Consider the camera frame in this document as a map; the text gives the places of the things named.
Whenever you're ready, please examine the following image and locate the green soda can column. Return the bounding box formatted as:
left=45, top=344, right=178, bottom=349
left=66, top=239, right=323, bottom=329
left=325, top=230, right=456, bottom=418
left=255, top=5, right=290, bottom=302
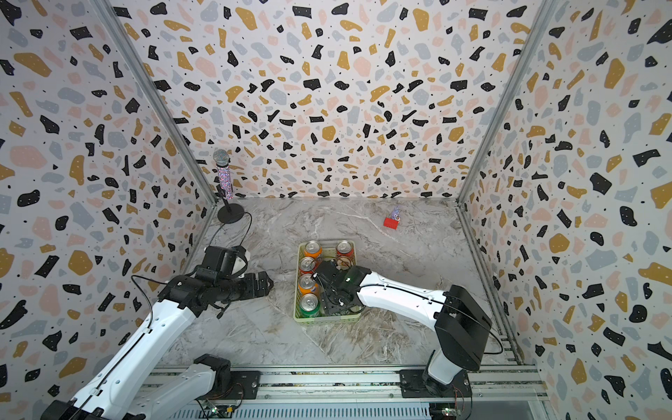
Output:
left=334, top=255, right=354, bottom=271

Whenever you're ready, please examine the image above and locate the pale green plastic basket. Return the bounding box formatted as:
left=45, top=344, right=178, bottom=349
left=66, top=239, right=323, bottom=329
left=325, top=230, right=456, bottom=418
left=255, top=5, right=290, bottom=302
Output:
left=293, top=239, right=363, bottom=325

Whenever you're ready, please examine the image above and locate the red cola can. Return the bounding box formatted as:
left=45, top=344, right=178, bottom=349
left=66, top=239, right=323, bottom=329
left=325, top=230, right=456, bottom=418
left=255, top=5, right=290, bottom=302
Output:
left=336, top=241, right=355, bottom=258

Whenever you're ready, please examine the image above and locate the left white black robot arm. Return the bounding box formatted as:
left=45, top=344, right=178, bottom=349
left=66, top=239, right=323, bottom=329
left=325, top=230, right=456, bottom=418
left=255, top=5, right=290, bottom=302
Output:
left=42, top=246, right=274, bottom=419

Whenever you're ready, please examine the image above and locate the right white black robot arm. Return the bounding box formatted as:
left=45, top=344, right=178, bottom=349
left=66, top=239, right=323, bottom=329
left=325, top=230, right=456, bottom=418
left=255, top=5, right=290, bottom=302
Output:
left=311, top=261, right=496, bottom=397

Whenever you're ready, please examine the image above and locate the orange soda can near left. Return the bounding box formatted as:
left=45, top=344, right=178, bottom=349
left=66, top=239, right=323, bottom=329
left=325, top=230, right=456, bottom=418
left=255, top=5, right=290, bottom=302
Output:
left=297, top=274, right=320, bottom=295

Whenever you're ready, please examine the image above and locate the orange soda can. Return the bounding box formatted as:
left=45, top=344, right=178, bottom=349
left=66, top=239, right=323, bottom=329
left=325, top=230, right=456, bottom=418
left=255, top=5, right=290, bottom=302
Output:
left=304, top=240, right=323, bottom=260
left=297, top=274, right=320, bottom=295

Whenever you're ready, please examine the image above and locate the green soda can near left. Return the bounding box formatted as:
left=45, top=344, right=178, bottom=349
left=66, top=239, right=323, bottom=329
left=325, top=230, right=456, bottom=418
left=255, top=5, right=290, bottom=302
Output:
left=299, top=294, right=320, bottom=319

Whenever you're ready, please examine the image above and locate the red cola can left column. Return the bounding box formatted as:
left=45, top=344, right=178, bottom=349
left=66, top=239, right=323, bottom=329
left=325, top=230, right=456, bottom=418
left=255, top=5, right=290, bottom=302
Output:
left=299, top=257, right=319, bottom=276

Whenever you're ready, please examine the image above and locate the orange soda can far left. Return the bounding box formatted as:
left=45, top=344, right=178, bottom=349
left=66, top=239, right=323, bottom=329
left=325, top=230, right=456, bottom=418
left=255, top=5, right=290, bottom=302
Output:
left=304, top=240, right=323, bottom=260

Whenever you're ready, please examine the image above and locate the microphone on black stand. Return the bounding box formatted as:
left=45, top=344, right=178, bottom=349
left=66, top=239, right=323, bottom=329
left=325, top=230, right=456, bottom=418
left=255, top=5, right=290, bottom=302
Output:
left=213, top=149, right=245, bottom=225

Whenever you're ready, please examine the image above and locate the small red block toy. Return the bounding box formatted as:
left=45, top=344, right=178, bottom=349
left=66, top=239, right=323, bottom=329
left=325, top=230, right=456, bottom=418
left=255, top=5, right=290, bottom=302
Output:
left=383, top=206, right=401, bottom=230

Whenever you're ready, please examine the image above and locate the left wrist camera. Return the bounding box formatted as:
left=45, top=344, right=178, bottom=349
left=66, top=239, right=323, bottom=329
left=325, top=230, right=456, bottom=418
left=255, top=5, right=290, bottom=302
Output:
left=232, top=246, right=250, bottom=278

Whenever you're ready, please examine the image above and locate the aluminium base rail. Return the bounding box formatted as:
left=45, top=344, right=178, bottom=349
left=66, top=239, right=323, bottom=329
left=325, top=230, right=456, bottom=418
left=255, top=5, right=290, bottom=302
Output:
left=105, top=366, right=554, bottom=419

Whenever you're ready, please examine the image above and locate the left aluminium corner post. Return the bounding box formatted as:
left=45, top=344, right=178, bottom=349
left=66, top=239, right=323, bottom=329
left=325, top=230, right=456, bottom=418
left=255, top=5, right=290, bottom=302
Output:
left=90, top=0, right=217, bottom=206

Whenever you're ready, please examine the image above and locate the aluminium corner post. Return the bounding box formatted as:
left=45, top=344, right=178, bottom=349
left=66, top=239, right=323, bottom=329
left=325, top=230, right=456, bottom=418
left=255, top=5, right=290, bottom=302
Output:
left=456, top=0, right=558, bottom=208
left=90, top=0, right=217, bottom=206

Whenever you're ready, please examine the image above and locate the right aluminium corner post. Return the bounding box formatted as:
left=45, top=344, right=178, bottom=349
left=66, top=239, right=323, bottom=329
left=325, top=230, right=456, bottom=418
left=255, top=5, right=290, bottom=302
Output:
left=456, top=0, right=558, bottom=208

